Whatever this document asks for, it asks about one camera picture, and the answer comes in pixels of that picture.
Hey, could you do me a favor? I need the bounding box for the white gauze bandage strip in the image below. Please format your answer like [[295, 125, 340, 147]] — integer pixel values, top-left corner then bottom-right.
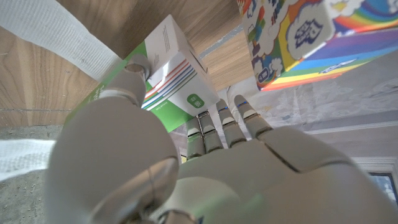
[[0, 0, 124, 183]]

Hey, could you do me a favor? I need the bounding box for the rainbow cube toy box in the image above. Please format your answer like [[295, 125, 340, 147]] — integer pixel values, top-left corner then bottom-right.
[[236, 0, 398, 92]]

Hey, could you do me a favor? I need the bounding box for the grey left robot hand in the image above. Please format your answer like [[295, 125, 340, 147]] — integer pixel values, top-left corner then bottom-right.
[[43, 53, 398, 224]]

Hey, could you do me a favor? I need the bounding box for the green white carton box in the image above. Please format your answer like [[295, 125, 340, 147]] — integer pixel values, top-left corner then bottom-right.
[[63, 14, 221, 133]]

